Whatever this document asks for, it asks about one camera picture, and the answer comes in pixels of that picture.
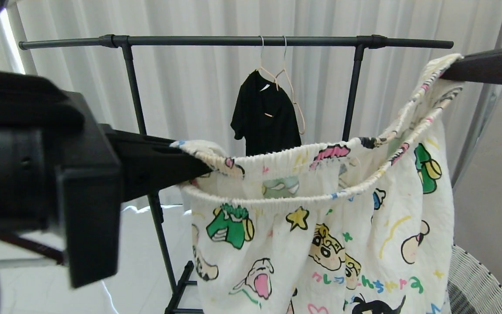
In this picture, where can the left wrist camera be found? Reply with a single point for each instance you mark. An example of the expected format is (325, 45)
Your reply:
(15, 100)

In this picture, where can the pink clothes hanger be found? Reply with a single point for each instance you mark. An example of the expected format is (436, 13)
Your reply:
(285, 52)
(262, 52)

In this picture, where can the white curtain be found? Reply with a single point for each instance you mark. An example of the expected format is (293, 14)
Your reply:
(190, 87)

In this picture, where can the white laundry basket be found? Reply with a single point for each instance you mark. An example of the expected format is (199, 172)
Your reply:
(482, 288)

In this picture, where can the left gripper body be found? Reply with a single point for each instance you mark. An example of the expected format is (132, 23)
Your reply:
(89, 196)

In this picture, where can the black clothes rack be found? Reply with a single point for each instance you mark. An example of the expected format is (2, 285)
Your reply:
(233, 41)

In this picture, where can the black t-shirt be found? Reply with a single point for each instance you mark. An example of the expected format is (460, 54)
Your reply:
(264, 126)

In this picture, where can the cream printed garment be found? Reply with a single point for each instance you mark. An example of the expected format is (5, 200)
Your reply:
(320, 244)

